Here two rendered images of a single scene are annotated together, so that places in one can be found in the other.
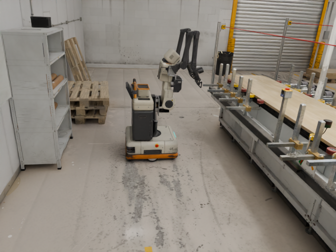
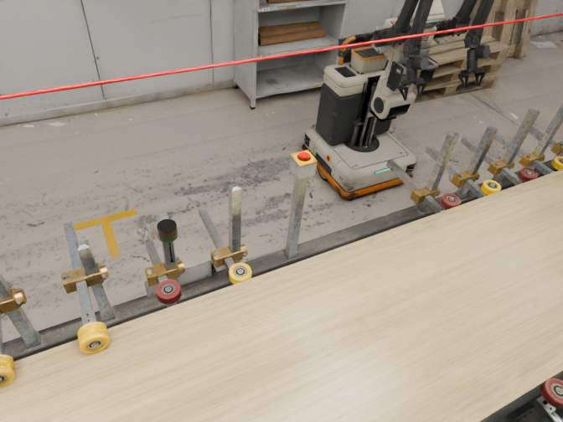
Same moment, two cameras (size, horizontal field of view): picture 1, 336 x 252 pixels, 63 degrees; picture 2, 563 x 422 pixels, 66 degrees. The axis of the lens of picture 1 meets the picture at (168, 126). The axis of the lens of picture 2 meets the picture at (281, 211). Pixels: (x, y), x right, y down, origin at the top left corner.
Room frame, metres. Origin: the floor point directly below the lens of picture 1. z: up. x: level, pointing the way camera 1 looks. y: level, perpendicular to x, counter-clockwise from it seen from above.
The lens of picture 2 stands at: (1.92, -2.17, 2.13)
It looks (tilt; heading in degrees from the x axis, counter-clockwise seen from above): 44 degrees down; 69
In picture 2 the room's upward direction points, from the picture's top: 6 degrees clockwise
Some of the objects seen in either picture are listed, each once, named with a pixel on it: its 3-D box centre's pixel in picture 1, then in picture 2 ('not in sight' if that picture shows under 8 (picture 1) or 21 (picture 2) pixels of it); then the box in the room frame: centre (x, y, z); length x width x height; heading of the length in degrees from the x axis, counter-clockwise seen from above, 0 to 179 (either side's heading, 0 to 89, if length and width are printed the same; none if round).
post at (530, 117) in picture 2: (232, 86); (512, 151); (3.64, -0.83, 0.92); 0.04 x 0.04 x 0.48; 10
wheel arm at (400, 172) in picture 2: (243, 108); (415, 188); (3.10, -0.87, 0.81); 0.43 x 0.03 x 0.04; 100
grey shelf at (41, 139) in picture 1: (43, 96); (291, 9); (3.23, 1.54, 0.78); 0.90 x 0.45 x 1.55; 10
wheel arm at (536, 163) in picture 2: (222, 90); (523, 154); (3.84, -0.74, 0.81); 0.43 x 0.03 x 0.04; 100
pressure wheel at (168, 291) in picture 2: (330, 155); (169, 297); (1.90, -1.26, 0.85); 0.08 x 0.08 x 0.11
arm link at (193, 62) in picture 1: (194, 51); (422, 12); (3.28, -0.26, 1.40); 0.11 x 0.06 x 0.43; 9
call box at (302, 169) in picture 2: (286, 93); (302, 166); (2.42, -1.04, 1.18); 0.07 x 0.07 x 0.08; 10
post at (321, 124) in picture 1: (314, 149); (170, 262); (1.92, -1.13, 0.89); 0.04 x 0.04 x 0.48; 10
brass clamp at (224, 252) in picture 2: (295, 143); (229, 254); (2.14, -1.09, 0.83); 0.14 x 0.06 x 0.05; 10
